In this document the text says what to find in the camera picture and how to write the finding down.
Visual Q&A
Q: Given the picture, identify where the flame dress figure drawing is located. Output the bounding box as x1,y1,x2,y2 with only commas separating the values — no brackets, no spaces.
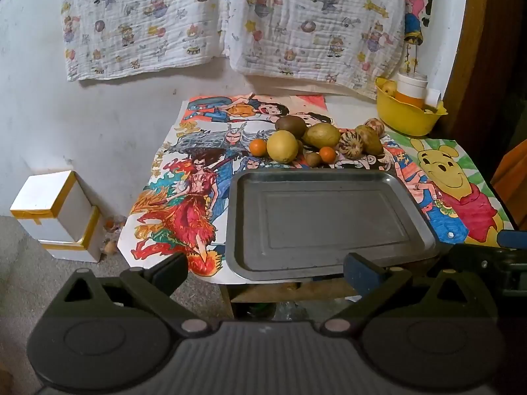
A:
117,121,272,285

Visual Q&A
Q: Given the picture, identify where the wooden cabinet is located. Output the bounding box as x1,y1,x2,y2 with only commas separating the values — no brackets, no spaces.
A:
428,0,527,153

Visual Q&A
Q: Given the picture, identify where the brown mango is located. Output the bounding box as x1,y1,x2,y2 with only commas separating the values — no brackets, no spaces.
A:
355,125,384,156

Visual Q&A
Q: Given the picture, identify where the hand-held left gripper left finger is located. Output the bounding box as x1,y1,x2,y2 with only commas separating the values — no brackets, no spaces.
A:
53,252,215,336

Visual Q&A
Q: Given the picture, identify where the green bottle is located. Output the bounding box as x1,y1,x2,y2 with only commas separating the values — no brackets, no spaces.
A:
245,302,274,322

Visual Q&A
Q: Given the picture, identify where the metal tray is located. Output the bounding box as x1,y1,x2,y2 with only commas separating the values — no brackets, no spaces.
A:
226,169,440,284

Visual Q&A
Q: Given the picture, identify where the wooden table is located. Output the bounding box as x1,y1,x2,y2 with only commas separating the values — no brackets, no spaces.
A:
218,277,359,322

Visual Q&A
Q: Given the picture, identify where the printed muslin blanket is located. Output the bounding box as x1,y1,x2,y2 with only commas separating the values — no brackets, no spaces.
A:
220,0,408,99
59,0,225,81

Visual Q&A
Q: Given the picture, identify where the yellow lemon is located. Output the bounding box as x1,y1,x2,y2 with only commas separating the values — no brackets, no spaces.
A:
266,130,299,164

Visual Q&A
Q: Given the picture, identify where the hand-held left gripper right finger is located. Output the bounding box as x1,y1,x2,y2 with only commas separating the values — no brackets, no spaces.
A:
320,252,480,334

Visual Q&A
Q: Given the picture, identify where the large brown kiwi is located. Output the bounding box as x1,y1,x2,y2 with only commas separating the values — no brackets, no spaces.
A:
274,116,308,140

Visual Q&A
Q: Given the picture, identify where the clear plastic bottle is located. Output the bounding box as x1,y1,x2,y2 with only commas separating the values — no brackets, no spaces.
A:
274,301,314,322

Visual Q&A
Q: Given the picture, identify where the yellow flower twig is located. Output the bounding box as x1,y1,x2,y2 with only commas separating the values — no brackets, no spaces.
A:
405,43,421,75

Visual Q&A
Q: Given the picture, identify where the white box yellow tape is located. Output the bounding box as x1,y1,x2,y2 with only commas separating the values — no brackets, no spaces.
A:
10,170,100,243
39,206,103,263

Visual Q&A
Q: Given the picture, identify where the white and orange cup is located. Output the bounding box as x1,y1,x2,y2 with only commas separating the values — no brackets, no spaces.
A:
396,72,429,108

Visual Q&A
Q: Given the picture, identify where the striped pepino melon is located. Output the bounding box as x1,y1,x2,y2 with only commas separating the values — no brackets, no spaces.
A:
338,130,363,155
364,118,386,138

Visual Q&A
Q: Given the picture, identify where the yellow plastic basin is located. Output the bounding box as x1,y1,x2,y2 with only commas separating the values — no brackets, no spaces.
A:
374,76,449,137

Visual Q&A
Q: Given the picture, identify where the white paper roll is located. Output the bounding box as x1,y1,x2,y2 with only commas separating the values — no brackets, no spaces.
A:
424,88,443,110

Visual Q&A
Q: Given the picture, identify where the colourful cartoon table cover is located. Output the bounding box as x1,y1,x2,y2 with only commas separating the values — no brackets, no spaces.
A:
236,129,470,244

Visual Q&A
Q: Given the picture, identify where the orange wooden panel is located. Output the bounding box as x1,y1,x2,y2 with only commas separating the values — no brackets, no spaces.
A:
492,140,527,219

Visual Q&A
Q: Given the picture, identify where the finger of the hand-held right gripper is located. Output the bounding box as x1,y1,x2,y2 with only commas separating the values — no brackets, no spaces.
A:
496,229,527,249
448,244,511,276

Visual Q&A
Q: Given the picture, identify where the yellow-green mango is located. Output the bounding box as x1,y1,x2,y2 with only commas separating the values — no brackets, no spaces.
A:
303,122,342,150

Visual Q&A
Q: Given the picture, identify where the cartoon children drawing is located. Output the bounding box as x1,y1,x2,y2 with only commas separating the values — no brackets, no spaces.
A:
187,94,339,130

